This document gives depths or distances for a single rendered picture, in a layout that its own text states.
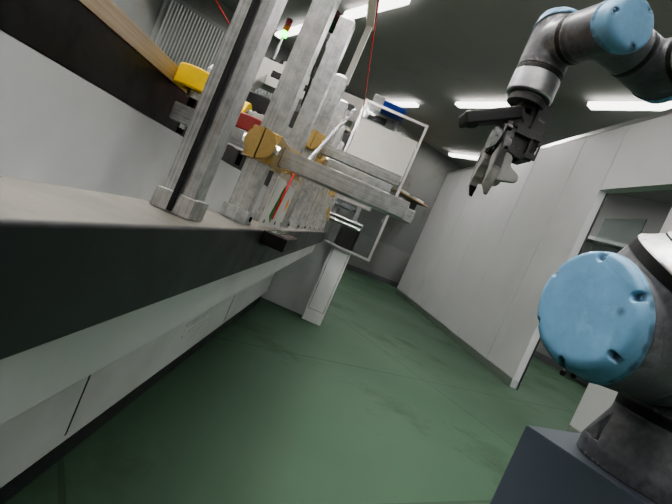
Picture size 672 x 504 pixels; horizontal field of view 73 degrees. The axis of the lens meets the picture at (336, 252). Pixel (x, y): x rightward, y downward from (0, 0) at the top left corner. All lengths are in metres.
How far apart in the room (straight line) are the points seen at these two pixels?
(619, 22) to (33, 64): 0.83
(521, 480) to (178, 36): 8.28
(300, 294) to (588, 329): 3.24
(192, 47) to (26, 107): 8.04
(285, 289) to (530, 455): 3.11
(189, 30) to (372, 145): 5.59
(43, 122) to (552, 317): 0.66
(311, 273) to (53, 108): 3.16
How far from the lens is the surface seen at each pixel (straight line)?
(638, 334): 0.57
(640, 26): 0.97
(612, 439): 0.77
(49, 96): 0.65
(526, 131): 0.97
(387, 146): 3.59
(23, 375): 0.42
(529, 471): 0.77
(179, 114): 0.85
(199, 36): 8.69
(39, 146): 0.66
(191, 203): 0.50
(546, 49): 1.02
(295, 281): 3.71
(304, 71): 0.78
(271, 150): 0.73
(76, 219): 0.30
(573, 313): 0.62
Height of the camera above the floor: 0.75
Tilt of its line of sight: 3 degrees down
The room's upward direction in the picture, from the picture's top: 23 degrees clockwise
